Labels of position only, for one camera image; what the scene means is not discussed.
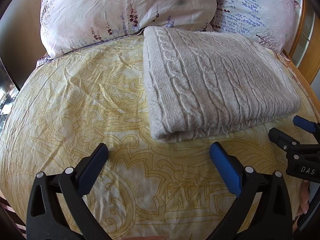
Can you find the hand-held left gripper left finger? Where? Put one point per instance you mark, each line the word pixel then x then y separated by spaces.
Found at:
pixel 91 172

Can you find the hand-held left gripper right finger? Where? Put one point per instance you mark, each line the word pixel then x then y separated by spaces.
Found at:
pixel 225 170

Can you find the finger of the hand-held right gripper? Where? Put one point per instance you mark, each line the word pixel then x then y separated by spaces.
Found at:
pixel 282 136
pixel 303 123

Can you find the person's right hand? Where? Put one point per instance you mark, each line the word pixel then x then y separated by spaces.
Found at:
pixel 305 196

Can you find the brown bedsheet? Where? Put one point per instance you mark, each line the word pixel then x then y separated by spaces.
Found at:
pixel 303 85

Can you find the yellow patterned blanket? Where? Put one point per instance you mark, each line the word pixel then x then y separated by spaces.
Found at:
pixel 87 100

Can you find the wooden headboard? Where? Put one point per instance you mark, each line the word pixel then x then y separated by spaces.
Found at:
pixel 310 30

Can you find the pale blue floral pillow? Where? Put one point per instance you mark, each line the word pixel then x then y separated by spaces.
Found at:
pixel 255 7

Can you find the pink floral pillow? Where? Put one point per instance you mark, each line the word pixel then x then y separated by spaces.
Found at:
pixel 112 7

